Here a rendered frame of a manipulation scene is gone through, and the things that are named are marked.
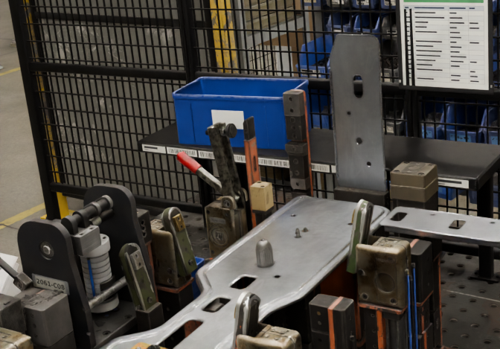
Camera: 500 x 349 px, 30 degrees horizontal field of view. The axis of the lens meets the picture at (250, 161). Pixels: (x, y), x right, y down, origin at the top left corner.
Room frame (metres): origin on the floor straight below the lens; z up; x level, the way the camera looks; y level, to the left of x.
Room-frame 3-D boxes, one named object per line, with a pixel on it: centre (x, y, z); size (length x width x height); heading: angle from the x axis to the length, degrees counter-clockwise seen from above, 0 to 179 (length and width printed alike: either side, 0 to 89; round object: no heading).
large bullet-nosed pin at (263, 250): (1.55, -0.01, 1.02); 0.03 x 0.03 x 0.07
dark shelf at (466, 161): (2.13, -0.15, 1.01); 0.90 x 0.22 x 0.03; 57
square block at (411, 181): (1.82, -0.34, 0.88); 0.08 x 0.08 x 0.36; 57
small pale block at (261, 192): (1.79, -0.02, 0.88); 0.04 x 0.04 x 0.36; 57
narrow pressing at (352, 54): (1.87, -0.23, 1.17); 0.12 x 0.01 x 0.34; 57
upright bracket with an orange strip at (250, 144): (1.83, 0.00, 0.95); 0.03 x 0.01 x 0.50; 147
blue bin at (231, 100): (2.23, 0.01, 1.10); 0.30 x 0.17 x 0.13; 63
